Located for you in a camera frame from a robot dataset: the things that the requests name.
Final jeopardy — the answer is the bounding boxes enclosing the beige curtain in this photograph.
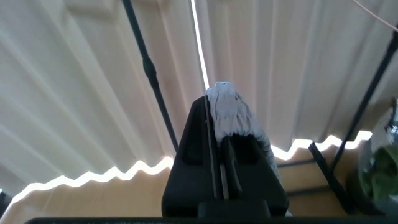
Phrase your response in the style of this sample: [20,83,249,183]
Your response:
[0,0,398,197]

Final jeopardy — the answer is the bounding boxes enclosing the black clothes rack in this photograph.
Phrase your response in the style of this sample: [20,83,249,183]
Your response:
[121,0,398,215]

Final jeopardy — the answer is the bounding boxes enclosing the white laundry basket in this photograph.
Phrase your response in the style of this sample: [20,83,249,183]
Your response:
[346,98,398,217]

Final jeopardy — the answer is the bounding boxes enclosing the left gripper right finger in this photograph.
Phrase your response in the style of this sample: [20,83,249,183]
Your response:
[221,133,290,218]

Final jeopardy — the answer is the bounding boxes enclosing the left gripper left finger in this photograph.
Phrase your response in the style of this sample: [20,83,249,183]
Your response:
[161,95,223,218]

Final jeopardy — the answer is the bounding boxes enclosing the pale grey shorts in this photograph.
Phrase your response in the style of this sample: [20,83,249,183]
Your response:
[205,81,293,217]

